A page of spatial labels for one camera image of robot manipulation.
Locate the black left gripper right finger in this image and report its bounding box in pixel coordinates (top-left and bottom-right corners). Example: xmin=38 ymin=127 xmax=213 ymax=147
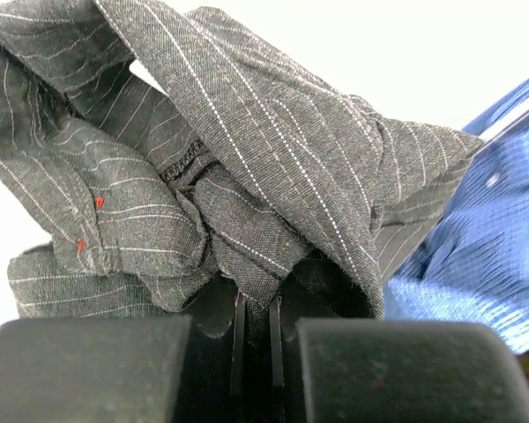
xmin=269 ymin=257 xmax=370 ymax=422

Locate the blue checked shirt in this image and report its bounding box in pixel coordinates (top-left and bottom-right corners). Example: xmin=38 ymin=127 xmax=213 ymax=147
xmin=383 ymin=68 xmax=529 ymax=356

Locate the dark pinstriped shirt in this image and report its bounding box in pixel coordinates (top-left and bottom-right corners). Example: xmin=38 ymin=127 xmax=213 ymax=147
xmin=0 ymin=1 xmax=481 ymax=319

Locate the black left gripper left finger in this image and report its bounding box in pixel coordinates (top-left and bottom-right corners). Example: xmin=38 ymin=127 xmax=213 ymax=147
xmin=184 ymin=277 xmax=246 ymax=422

